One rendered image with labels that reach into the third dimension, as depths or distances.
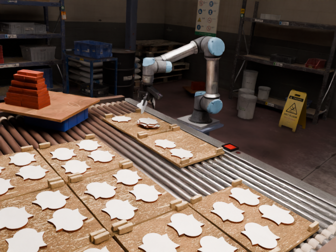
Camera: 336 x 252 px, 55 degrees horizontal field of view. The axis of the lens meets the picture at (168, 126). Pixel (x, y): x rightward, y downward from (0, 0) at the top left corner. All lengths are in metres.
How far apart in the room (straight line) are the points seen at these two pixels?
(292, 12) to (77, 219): 5.97
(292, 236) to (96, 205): 0.78
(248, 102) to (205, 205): 4.25
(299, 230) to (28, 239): 1.00
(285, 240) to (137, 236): 0.55
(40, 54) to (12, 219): 4.89
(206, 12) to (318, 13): 2.47
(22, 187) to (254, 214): 0.99
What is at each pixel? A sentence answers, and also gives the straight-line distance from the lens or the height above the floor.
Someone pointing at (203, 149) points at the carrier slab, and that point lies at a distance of 1.94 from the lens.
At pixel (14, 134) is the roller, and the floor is 0.92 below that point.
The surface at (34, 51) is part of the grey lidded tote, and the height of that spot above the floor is 0.80.
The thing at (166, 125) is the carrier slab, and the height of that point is 0.94.
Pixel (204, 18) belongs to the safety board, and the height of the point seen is 1.48.
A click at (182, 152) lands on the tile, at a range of 1.84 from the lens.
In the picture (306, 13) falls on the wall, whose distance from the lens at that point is 6.64.
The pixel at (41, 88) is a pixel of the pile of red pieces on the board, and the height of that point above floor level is 1.17.
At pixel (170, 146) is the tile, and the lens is 1.90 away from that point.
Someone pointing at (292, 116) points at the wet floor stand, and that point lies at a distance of 5.45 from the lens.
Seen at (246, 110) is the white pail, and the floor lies 0.15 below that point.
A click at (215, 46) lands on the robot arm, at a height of 1.49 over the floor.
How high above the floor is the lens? 1.72
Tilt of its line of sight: 21 degrees down
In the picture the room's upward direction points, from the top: 5 degrees clockwise
